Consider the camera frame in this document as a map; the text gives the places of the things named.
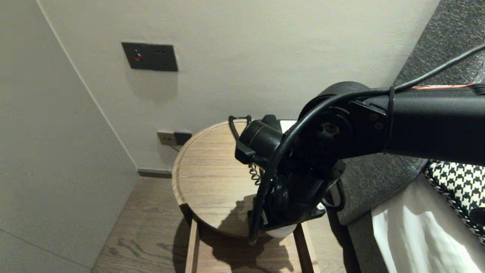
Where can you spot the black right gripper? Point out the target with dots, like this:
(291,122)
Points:
(291,216)

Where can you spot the white round lidded cup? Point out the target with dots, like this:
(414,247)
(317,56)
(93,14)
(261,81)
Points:
(282,231)

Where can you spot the curved wooden table drawer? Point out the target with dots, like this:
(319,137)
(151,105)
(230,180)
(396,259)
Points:
(242,261)

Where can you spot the grey fabric bed base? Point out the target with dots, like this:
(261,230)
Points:
(362,246)

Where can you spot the round wooden bedside table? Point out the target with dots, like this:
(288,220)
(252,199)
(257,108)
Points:
(212,178)

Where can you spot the grey fabric headboard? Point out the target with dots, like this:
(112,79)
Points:
(379,182)

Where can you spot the black telephone handset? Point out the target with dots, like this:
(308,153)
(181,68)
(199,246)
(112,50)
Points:
(269,120)

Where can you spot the white bed sheet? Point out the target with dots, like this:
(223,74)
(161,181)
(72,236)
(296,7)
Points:
(416,235)

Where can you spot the dark grey power socket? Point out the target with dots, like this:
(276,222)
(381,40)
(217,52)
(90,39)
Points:
(182,138)

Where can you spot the black white houndstooth pillow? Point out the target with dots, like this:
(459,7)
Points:
(458,185)

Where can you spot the small red bordered label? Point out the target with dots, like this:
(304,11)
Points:
(443,87)

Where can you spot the grey wall baseboard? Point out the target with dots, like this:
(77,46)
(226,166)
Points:
(155,174)

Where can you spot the wall power socket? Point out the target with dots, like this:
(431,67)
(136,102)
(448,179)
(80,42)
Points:
(165,138)

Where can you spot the dark wall switch panel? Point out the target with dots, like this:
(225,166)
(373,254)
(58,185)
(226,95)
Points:
(151,57)

